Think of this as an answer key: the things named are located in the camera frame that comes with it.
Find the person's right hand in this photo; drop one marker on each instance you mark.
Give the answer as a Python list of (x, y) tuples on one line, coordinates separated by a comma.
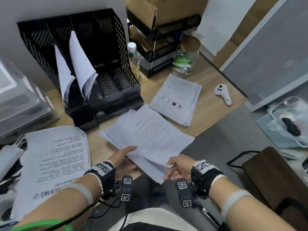
[(182, 168)]

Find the person's left hand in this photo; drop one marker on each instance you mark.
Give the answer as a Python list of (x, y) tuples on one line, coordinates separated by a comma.
[(121, 163)]

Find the person's left thumb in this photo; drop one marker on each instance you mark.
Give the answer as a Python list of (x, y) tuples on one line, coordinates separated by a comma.
[(126, 151)]

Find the person's right thumb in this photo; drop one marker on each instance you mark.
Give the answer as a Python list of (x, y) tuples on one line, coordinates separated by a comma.
[(171, 163)]

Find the person's right forearm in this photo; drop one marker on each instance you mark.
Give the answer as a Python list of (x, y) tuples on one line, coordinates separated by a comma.
[(250, 211)]

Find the person's left forearm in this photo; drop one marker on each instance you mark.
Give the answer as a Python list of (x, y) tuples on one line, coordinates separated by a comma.
[(60, 209)]

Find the person's dark trousers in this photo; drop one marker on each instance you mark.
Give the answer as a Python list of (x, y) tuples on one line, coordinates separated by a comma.
[(146, 192)]

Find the black mesh file organizer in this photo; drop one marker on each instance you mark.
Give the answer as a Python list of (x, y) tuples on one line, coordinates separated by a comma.
[(113, 93)]

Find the person's white shirt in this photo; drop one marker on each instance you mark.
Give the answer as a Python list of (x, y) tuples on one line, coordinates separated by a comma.
[(151, 221)]

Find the printed paper stack with pictures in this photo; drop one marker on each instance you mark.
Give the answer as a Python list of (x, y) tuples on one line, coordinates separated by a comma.
[(176, 98)]

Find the printed paper stack, large heading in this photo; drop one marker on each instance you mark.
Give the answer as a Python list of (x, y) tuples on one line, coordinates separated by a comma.
[(53, 161)]

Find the white handheld controller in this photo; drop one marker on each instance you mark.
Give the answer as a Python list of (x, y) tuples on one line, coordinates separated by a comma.
[(221, 91)]

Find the clear bottle with white cap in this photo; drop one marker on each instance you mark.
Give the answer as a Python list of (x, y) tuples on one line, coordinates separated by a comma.
[(132, 58)]

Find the wide white paper bundle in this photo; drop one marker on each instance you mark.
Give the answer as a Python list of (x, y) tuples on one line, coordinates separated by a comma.
[(80, 67)]

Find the narrow white paper bundle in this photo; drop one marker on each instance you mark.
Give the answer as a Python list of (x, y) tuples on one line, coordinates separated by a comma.
[(63, 74)]

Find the brown wooden stool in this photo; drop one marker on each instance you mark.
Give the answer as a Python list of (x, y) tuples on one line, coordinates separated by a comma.
[(274, 178)]

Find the black mesh tray rack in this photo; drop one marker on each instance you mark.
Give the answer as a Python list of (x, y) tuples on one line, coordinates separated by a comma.
[(158, 50)]

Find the glass jar with wooden lid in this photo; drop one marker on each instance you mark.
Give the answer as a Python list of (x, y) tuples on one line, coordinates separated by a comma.
[(186, 57)]

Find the translucent plastic bag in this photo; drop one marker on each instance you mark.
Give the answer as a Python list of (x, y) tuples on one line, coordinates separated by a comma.
[(274, 127)]

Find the green wristband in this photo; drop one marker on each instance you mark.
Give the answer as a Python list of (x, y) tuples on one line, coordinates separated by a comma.
[(41, 224)]

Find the clear plastic storage box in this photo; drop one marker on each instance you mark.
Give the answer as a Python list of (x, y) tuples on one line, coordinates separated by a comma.
[(21, 105)]

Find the small black device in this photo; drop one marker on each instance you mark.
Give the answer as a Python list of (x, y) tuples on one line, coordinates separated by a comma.
[(291, 126)]

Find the brown cardboard box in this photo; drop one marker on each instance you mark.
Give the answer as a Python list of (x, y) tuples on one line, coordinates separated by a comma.
[(168, 9)]

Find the right wrist camera with markers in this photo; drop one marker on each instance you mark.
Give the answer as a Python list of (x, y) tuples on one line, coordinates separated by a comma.
[(184, 192)]

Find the wrist camera with markers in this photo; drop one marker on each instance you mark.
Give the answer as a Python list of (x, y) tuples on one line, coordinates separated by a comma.
[(184, 192), (125, 188)]

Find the left wrist camera with markers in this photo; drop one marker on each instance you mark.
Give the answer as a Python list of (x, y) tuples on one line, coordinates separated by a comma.
[(125, 188)]

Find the grey panel with white frame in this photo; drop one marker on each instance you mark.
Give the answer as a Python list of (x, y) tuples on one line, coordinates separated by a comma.
[(272, 52)]

